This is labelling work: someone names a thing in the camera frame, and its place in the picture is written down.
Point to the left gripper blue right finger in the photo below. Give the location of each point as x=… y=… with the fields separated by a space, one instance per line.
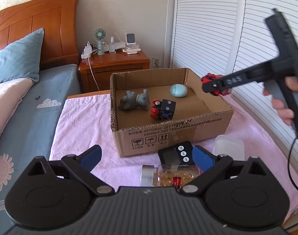
x=212 y=168

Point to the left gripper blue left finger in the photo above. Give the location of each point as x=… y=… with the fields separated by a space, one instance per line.
x=80 y=167

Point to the red toy train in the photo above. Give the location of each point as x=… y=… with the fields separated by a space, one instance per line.
x=211 y=84

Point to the teal egg-shaped case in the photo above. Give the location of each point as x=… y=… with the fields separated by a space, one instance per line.
x=178 y=90

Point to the grey elephant figurine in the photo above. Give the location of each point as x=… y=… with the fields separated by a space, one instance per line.
x=131 y=101

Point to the person's right hand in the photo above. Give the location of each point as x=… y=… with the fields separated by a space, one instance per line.
x=286 y=114

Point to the white plastic jar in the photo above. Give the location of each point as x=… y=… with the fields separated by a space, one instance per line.
x=230 y=146

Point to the black digital timer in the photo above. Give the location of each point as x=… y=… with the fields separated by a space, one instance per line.
x=179 y=154

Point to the pink blanket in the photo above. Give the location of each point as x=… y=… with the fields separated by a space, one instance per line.
x=85 y=122

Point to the capsule bottle silver cap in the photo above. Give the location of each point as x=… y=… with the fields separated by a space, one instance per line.
x=168 y=175

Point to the blue bed sheet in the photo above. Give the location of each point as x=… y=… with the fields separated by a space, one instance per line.
x=30 y=131

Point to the white louvered wardrobe door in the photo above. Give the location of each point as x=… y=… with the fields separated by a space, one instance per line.
x=225 y=36

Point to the cardboard box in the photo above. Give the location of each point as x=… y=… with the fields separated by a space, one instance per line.
x=197 y=116

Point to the wooden nightstand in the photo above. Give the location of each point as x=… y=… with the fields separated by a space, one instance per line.
x=95 y=72

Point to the white power strip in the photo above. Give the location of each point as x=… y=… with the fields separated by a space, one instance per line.
x=87 y=51

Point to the blue pillow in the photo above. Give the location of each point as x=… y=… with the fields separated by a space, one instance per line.
x=21 y=59

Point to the small clear bottle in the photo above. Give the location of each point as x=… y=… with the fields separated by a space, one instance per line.
x=112 y=45

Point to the white remote control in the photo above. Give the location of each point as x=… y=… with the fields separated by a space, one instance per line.
x=131 y=51

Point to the small green desk fan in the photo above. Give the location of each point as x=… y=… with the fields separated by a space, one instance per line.
x=99 y=35

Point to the white smart display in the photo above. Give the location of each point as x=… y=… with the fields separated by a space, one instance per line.
x=130 y=40

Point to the wooden headboard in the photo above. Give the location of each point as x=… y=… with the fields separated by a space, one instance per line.
x=56 y=17

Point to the wall socket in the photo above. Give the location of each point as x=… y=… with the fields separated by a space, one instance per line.
x=156 y=62

